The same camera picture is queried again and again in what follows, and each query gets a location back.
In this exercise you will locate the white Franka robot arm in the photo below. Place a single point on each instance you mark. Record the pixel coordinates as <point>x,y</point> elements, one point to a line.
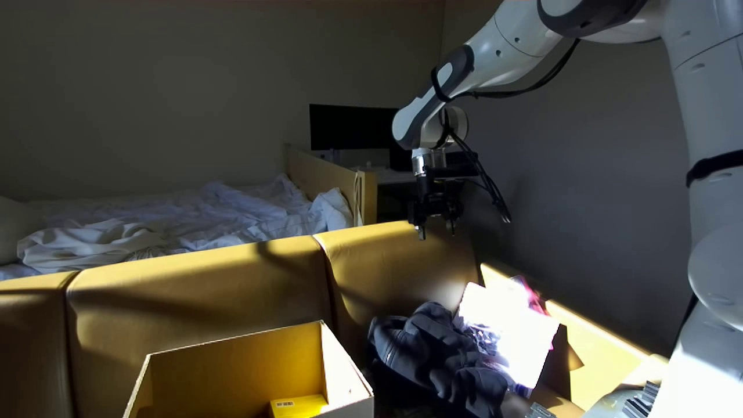
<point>698,94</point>

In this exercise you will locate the white striped printed package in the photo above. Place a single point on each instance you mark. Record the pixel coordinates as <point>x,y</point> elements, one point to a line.
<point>630,397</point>

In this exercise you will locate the yellow item inside box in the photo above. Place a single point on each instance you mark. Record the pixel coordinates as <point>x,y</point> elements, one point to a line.
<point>297,404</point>

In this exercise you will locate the black jersey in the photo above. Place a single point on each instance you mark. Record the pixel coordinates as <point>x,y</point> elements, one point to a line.
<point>442,355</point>

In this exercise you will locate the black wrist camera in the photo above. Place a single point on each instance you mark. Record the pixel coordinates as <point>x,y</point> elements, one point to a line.
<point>456,166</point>

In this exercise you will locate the white paper sheet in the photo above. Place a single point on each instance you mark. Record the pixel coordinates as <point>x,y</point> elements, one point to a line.
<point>506,332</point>

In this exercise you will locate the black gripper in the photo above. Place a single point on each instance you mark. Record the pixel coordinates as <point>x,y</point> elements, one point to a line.
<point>435,188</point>

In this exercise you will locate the open cardboard storage box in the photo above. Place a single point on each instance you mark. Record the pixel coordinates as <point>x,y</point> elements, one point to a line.
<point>232,371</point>

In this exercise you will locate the black monitor screen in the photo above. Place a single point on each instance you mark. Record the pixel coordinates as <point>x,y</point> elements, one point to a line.
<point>349,127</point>

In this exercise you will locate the white crumpled bed sheets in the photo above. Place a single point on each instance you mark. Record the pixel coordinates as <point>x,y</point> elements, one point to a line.
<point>200,220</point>

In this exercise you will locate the wooden bed white bedding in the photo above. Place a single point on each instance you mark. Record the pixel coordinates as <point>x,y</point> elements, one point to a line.
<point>333,182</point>

